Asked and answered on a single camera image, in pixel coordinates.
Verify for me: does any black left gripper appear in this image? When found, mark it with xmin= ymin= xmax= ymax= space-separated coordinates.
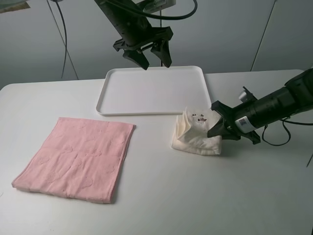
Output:
xmin=113 ymin=24 xmax=174 ymax=70

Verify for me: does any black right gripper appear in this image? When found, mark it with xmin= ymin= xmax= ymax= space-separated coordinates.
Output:
xmin=207 ymin=101 xmax=260 ymax=144

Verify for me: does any cream white towel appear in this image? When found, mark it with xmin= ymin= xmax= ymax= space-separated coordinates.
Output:
xmin=171 ymin=108 xmax=222 ymax=156

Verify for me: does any white plastic tray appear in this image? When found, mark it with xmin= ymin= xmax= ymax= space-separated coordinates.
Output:
xmin=96 ymin=66 xmax=211 ymax=116

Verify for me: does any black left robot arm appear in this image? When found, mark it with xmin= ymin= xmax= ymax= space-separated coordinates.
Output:
xmin=96 ymin=0 xmax=173 ymax=70

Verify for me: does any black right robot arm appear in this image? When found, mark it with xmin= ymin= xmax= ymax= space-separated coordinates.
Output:
xmin=207 ymin=69 xmax=313 ymax=144

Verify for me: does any pink towel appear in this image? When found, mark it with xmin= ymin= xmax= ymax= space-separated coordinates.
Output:
xmin=12 ymin=117 xmax=136 ymax=204

